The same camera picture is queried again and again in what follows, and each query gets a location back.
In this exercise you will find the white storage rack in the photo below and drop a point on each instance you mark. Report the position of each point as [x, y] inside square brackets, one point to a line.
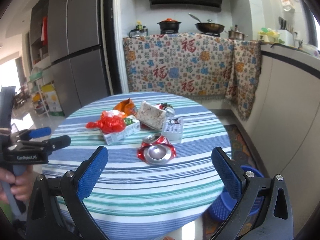
[35, 81]

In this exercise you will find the white carton box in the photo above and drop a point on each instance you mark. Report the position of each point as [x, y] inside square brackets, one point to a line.
[132, 127]

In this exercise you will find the crushed red soda can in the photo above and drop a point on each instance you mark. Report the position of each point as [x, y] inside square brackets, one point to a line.
[156, 149]

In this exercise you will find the black wok with handle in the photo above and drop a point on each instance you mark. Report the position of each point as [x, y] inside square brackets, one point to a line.
[208, 27]

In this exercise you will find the beige patterned paper box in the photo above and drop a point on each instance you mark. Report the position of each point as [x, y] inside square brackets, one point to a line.
[151, 116]

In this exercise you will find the orange chip bag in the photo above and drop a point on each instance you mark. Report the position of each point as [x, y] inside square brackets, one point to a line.
[127, 106]

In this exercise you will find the person's left hand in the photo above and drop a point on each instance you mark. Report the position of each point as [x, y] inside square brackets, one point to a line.
[22, 185]

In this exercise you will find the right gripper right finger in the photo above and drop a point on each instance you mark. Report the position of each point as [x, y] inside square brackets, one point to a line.
[274, 219]

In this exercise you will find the black clay pot orange lid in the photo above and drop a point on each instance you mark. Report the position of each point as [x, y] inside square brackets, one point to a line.
[169, 26]

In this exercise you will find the grey refrigerator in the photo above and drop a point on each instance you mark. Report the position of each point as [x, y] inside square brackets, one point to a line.
[76, 53]

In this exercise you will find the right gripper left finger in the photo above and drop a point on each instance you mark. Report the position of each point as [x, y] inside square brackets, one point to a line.
[56, 209]

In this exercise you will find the red plastic bag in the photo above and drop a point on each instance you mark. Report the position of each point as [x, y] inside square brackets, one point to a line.
[109, 122]

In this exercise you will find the patterned fu character cloth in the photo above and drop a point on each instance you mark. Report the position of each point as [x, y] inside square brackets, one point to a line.
[196, 66]

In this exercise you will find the colourful hexagon floor mat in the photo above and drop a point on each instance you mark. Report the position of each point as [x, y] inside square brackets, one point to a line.
[239, 149]

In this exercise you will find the white utensil holder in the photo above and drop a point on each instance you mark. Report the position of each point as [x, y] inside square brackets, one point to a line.
[286, 33]

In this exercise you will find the yellow cardboard box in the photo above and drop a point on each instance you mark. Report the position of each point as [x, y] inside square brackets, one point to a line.
[52, 100]

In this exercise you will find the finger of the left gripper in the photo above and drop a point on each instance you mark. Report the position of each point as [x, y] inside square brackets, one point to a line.
[48, 146]
[28, 134]

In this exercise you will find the blue striped tablecloth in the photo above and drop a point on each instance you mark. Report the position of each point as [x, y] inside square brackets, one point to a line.
[134, 200]

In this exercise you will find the steel pot with lid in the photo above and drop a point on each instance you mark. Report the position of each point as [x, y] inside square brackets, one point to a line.
[235, 35]

